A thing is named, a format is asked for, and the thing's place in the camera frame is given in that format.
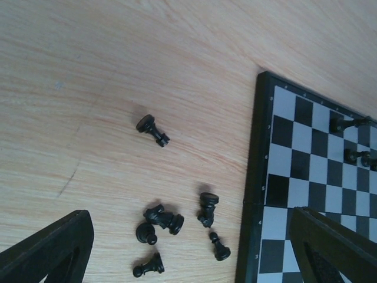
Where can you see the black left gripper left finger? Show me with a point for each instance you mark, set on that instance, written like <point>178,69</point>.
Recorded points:
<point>58,253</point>

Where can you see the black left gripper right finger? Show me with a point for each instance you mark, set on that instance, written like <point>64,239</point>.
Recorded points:
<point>326,250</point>

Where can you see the black chess piece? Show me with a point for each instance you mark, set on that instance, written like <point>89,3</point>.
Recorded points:
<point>208,202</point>
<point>145,233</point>

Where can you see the black chess rook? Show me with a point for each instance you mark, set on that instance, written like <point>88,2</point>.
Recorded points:
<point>147,125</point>

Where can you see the black chess piece lying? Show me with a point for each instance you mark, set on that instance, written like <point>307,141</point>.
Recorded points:
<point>145,233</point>

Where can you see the black chess pawn lying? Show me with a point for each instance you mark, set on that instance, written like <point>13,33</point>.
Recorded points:
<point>155,264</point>

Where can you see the black chess pawn on board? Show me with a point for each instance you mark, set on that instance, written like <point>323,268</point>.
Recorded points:
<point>354,155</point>

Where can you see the black and grey chessboard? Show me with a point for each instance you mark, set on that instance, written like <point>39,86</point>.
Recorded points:
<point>295,160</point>

